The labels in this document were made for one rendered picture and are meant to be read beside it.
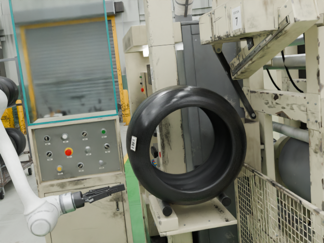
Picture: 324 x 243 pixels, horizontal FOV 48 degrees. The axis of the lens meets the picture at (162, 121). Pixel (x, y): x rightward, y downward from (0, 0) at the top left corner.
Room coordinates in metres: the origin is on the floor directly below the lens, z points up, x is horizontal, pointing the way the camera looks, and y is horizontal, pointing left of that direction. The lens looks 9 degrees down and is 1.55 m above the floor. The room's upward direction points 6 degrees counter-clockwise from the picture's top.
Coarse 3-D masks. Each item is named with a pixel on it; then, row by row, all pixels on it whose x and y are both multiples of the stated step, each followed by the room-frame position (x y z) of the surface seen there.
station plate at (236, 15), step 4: (236, 8) 1.43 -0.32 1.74; (240, 8) 1.40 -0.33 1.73; (232, 12) 1.48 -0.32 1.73; (236, 12) 1.44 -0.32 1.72; (240, 12) 1.40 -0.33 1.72; (232, 16) 1.48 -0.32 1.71; (236, 16) 1.44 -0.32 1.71; (240, 16) 1.40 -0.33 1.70; (232, 20) 1.48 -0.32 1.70; (236, 20) 1.44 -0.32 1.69; (240, 20) 1.41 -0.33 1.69; (232, 24) 1.49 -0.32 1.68; (236, 24) 1.45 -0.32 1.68; (240, 24) 1.41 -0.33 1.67; (236, 28) 1.45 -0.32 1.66
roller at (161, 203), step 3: (156, 198) 1.75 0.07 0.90; (159, 201) 1.68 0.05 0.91; (162, 201) 1.65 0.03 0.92; (159, 204) 1.66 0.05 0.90; (162, 204) 1.61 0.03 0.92; (165, 204) 1.60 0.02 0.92; (168, 204) 1.61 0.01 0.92; (162, 207) 1.59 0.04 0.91; (165, 207) 1.57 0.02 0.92; (168, 207) 1.58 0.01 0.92; (162, 210) 1.57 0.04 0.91; (165, 210) 1.57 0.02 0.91; (168, 210) 1.57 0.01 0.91; (171, 210) 1.57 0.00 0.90; (165, 213) 1.57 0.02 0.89; (168, 213) 1.57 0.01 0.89; (171, 213) 1.58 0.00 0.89
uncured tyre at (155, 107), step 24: (168, 96) 1.61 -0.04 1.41; (192, 96) 1.60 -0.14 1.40; (216, 96) 1.64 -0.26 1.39; (144, 120) 1.58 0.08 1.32; (216, 120) 1.89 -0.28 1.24; (240, 120) 1.66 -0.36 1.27; (144, 144) 1.56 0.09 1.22; (216, 144) 1.89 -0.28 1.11; (240, 144) 1.63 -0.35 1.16; (144, 168) 1.56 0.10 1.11; (216, 168) 1.86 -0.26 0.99; (240, 168) 1.66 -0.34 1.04; (168, 192) 1.58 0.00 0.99; (192, 192) 1.59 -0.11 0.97; (216, 192) 1.61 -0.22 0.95
